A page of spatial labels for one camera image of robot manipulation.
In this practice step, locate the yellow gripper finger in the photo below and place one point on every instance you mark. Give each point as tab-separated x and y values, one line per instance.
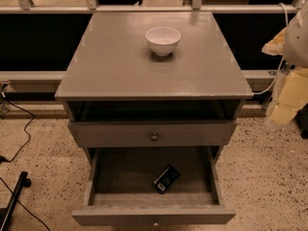
292	98
276	45

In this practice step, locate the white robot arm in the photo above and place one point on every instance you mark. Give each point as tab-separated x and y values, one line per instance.
292	44

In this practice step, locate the closed grey top drawer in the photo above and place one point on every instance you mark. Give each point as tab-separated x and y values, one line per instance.
137	134

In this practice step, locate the brass top drawer knob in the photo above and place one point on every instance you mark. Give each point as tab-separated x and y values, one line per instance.
154	136

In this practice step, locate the grey wooden drawer cabinet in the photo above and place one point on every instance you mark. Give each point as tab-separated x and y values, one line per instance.
115	77

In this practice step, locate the open grey middle drawer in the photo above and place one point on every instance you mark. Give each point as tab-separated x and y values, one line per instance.
120	191

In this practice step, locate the white ceramic bowl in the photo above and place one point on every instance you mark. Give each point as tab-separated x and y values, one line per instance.
162	40

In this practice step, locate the black wheeled stand base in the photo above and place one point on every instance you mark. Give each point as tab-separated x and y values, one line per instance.
7	212

